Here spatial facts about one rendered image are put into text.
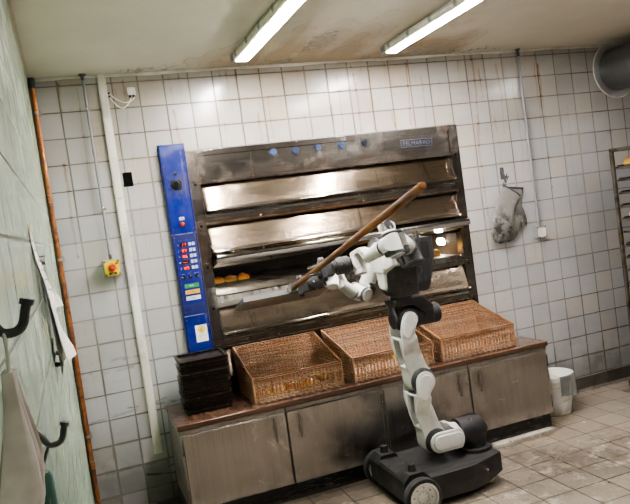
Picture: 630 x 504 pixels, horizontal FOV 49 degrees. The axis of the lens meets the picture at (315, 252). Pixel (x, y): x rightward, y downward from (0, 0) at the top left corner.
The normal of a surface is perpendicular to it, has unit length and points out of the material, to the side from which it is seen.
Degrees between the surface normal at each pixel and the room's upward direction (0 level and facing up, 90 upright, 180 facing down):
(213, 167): 90
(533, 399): 89
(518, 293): 90
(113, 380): 90
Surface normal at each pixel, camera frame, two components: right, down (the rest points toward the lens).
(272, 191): 0.27, -0.33
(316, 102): 0.33, 0.00
